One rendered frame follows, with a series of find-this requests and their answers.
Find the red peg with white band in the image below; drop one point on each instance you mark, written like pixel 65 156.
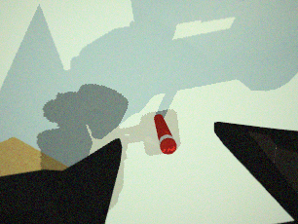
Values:
pixel 166 141

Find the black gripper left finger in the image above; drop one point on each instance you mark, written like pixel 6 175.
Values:
pixel 80 194

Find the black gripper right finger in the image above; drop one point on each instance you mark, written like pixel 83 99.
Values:
pixel 269 155

